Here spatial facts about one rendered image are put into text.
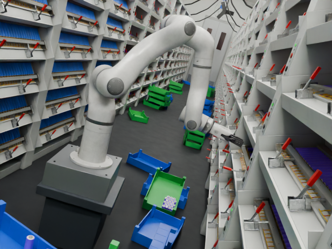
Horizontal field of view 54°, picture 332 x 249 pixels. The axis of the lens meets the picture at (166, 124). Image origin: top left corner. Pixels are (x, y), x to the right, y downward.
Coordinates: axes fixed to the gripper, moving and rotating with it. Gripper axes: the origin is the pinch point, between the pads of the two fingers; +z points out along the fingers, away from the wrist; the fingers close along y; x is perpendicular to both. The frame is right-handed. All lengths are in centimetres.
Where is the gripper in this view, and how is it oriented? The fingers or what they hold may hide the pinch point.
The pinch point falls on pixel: (238, 141)
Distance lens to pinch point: 166.5
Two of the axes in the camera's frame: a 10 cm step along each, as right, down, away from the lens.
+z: 8.9, 4.6, -0.5
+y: 1.6, -1.9, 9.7
